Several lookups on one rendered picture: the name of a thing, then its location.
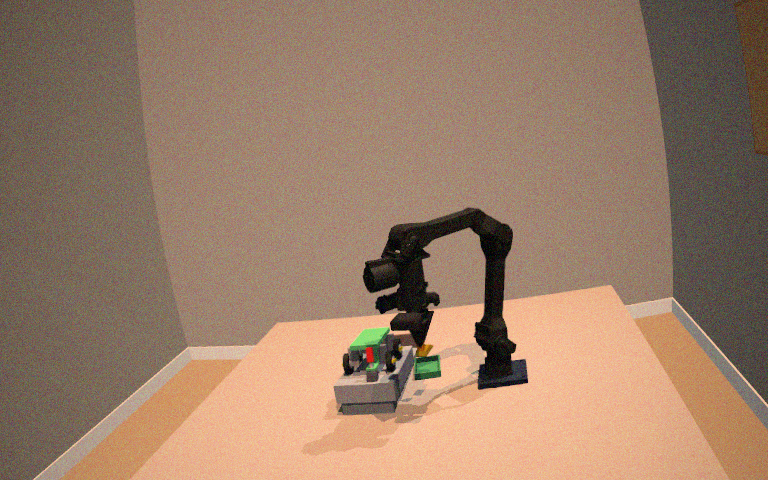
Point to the green tray rim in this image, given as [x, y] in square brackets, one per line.
[427, 375]

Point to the yellow wheel chock with orange handle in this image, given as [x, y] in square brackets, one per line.
[423, 351]

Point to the green tray floor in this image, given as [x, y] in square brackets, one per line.
[428, 366]

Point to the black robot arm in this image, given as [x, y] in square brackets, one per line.
[406, 268]

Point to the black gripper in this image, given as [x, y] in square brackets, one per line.
[417, 319]

